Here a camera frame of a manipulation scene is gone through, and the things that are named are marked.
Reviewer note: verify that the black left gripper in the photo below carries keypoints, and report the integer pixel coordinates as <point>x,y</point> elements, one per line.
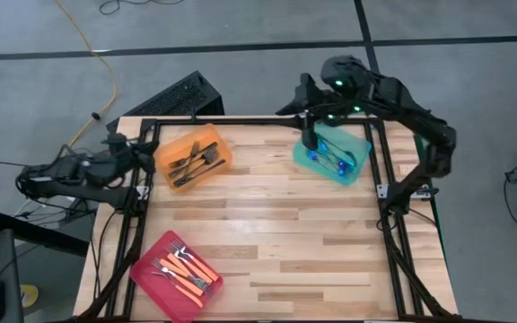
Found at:
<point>119,157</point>

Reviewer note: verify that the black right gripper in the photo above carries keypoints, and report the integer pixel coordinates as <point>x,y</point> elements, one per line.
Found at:
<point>314,96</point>

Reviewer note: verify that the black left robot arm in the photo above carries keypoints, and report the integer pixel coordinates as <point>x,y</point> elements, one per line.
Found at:
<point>70,179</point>

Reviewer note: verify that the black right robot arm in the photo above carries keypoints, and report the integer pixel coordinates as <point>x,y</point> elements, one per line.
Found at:
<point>402,107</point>

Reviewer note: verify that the orange translucent plastic bin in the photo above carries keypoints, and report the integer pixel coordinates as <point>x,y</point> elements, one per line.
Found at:
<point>169,152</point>

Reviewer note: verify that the teal translucent plastic bin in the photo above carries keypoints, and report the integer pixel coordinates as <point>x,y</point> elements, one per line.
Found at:
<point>357,148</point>

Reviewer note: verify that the red translucent plastic bin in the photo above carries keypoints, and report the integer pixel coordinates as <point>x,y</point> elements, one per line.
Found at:
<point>151,287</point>

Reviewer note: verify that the black side desk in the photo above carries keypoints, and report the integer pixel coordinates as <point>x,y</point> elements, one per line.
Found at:
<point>25,233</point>

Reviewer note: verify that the yellow tape roll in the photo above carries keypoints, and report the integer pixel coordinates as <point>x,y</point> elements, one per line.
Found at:
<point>28,296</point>

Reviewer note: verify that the black metal table frame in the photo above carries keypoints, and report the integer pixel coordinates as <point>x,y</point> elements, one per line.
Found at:
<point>263,121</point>

